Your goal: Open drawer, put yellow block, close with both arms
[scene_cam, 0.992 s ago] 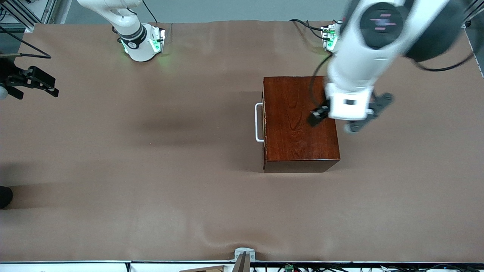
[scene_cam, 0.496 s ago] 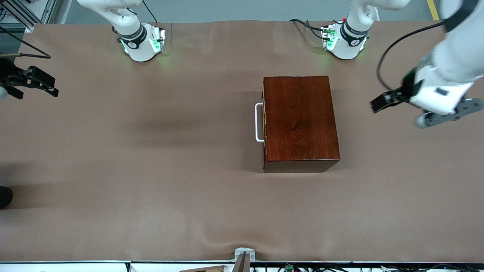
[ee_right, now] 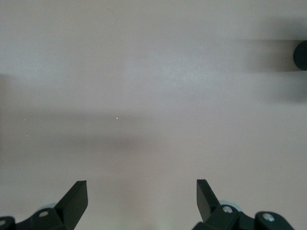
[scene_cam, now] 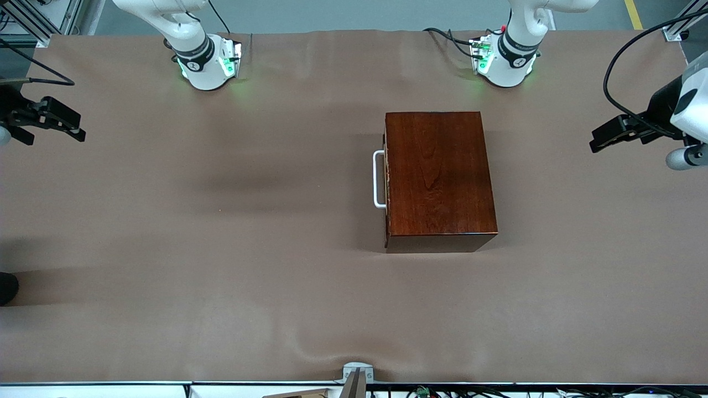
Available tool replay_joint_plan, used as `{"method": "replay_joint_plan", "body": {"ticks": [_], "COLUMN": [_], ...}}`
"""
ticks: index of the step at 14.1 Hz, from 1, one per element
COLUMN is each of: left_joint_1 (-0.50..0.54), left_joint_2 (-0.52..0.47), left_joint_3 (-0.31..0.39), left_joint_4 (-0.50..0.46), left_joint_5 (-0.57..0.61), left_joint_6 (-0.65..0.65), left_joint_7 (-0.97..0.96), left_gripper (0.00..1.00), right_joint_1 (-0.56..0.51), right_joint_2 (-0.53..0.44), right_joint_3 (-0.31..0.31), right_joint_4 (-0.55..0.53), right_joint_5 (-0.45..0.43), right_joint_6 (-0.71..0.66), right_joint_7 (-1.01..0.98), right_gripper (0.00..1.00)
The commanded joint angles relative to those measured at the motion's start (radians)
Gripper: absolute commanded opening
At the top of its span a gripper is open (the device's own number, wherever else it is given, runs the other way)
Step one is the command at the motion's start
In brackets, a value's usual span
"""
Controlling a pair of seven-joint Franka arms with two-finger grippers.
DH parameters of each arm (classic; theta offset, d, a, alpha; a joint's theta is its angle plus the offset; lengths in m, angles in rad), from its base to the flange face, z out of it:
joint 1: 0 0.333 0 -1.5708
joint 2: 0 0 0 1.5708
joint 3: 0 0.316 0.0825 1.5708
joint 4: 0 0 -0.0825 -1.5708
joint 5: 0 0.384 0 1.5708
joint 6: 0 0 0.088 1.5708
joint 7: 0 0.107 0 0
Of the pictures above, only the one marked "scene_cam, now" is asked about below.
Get wooden drawer with white handle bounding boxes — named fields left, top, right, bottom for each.
left=373, top=133, right=391, bottom=233

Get yellow floor tape strip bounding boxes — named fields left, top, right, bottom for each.
left=624, top=0, right=645, bottom=30

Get black round object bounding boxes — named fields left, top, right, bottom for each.
left=0, top=272, right=19, bottom=306

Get dark brown wooden cabinet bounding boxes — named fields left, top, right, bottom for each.
left=384, top=111, right=498, bottom=254

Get brown table cover sheet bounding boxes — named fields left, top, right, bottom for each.
left=0, top=29, right=708, bottom=385

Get grey metal table clamp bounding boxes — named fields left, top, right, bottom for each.
left=335, top=362, right=375, bottom=398

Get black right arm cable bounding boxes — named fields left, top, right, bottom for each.
left=0, top=38, right=75, bottom=87

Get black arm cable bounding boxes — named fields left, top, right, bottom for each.
left=603, top=12, right=708, bottom=139
left=0, top=38, right=75, bottom=87

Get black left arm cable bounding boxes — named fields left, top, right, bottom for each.
left=603, top=12, right=708, bottom=139

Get aluminium frame profiles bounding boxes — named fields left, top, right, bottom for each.
left=0, top=0, right=84, bottom=48

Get aluminium frame profile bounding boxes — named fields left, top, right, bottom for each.
left=663, top=0, right=708, bottom=42

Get black base cable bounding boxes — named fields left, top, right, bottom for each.
left=423, top=28, right=476, bottom=45
left=445, top=29, right=479, bottom=59
left=207, top=0, right=233, bottom=34

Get tangled black cables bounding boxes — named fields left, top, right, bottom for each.
left=369, top=385, right=708, bottom=398

